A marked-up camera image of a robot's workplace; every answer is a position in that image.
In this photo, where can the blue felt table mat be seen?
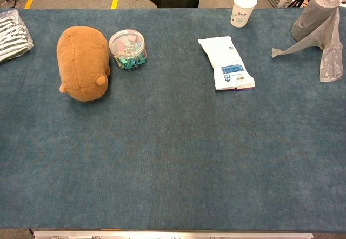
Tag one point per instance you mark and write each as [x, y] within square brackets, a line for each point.
[173, 155]

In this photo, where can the white snack packet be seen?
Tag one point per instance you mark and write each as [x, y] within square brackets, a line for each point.
[229, 63]

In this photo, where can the clear jar of binder clips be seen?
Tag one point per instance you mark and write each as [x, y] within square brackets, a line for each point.
[127, 50]

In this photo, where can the brown plush capybara toy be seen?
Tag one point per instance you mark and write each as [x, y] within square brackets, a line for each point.
[81, 60]

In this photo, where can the white paper cup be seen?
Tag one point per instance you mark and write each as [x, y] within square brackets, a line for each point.
[242, 9]

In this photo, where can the grey garbage bag roll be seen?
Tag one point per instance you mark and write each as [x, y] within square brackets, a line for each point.
[317, 22]

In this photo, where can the striped cloth in plastic bag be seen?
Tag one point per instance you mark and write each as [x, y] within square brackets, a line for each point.
[12, 33]

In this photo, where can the silver aluminium table rail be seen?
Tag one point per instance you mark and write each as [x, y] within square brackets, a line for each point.
[173, 235]

